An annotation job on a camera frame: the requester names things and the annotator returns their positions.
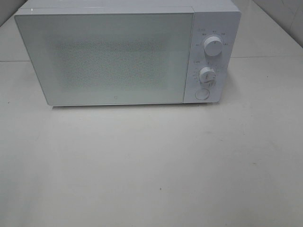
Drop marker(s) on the upper white power knob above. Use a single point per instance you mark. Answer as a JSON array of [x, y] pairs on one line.
[[213, 45]]

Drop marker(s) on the white microwave door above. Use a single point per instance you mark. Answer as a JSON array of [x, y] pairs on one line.
[[111, 59]]

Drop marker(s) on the white microwave oven body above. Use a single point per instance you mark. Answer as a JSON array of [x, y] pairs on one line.
[[210, 17]]

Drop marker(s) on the round white door-release button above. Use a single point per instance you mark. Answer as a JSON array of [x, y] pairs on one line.
[[202, 94]]

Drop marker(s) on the white timer knob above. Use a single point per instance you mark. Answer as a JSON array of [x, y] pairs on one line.
[[207, 74]]

